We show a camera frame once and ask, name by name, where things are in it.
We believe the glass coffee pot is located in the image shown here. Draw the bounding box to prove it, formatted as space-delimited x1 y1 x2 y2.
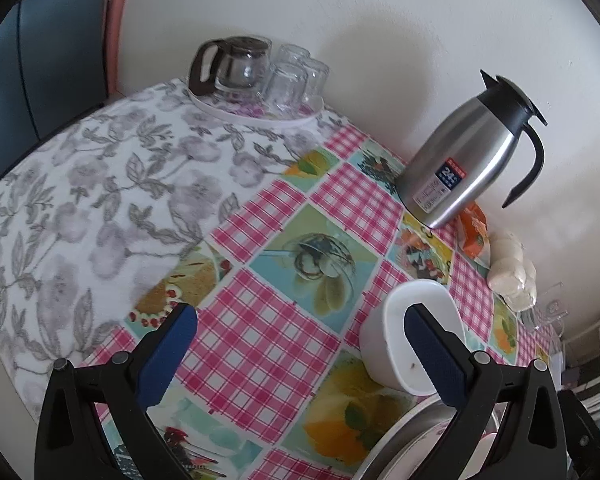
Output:
187 36 273 98

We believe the bag of white buns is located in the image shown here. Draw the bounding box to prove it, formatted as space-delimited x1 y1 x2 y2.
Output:
487 227 538 311

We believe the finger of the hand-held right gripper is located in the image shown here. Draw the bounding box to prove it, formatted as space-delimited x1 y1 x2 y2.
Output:
559 390 600 480

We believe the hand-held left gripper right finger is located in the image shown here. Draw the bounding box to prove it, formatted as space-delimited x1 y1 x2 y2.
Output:
402 302 568 480

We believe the white serving tray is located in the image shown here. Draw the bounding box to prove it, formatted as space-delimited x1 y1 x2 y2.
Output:
187 77 326 126

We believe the pink vertical trim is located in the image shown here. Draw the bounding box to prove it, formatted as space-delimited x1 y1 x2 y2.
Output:
105 0 136 98

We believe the pink checkered printed tablecloth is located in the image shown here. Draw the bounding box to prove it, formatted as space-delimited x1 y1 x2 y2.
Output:
80 125 556 480

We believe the clear drinking glass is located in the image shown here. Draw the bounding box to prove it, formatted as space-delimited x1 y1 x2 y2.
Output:
277 44 311 68
262 62 308 113
300 57 331 103

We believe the small white bowl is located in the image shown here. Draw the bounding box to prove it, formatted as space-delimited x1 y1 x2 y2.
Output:
360 280 468 396

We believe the dark blue panel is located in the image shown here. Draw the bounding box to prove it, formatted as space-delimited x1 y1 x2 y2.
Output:
0 0 113 191

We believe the orange snack packet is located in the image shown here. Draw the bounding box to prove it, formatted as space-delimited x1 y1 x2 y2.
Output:
455 202 491 258

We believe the stainless steel thermos jug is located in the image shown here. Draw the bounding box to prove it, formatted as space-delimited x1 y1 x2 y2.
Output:
395 69 549 231

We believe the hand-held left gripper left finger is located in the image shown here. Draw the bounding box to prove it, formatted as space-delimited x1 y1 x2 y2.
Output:
35 302 199 480

